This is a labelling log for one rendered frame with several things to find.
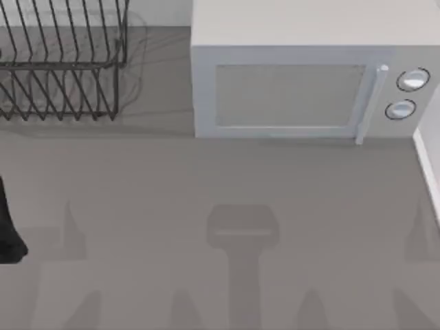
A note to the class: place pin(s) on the microwave door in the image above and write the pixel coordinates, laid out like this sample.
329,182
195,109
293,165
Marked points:
288,96

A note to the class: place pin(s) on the pale microwave oven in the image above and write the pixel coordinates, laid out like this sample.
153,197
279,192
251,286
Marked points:
309,31

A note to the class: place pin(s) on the small microwave knob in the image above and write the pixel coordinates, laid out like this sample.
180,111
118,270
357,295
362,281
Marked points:
400,109

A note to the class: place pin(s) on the large microwave knob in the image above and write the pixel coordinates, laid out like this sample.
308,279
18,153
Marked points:
413,79

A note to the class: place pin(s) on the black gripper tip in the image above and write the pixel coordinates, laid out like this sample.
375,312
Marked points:
7,237

